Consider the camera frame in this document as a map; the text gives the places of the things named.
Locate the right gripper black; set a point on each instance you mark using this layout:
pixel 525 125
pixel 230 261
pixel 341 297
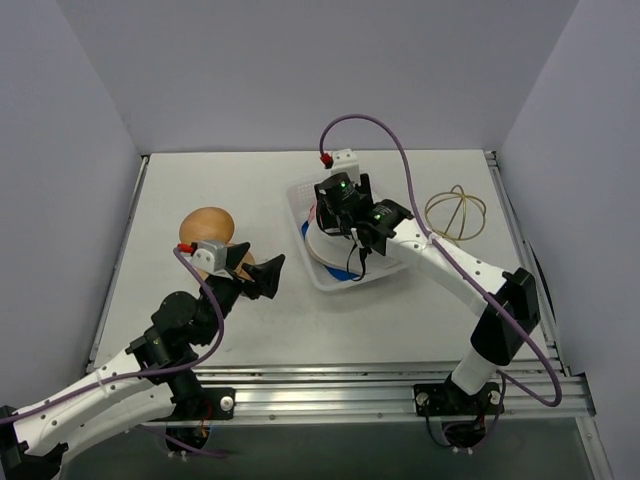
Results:
pixel 326 214

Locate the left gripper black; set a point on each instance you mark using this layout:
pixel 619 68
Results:
pixel 242 278

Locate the white bucket hat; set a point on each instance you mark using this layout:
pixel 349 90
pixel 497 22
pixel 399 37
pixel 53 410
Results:
pixel 329 250

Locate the pink baseball cap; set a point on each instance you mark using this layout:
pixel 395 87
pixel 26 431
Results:
pixel 312 213

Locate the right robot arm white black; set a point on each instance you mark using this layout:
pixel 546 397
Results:
pixel 392 231

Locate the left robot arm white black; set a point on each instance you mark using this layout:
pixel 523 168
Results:
pixel 153 376

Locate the white plastic basket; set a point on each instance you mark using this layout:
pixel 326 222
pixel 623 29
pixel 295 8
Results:
pixel 300 235

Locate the wooden mushroom hat stand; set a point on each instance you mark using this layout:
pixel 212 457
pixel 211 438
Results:
pixel 206 224

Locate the blue baseball cap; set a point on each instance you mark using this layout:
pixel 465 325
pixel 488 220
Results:
pixel 355 267

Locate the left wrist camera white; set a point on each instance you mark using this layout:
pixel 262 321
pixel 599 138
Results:
pixel 207 256

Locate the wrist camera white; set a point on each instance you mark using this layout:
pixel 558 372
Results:
pixel 341 161
pixel 207 256

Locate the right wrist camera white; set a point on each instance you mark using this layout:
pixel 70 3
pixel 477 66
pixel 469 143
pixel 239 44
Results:
pixel 341 161

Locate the gold wire hat stand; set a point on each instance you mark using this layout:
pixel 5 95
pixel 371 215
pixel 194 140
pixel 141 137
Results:
pixel 456 215

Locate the aluminium frame rail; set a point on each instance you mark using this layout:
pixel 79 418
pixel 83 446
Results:
pixel 311 355

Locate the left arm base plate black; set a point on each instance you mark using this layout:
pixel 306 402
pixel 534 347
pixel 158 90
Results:
pixel 210 404

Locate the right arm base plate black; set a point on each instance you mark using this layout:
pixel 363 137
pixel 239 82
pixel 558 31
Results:
pixel 446 399

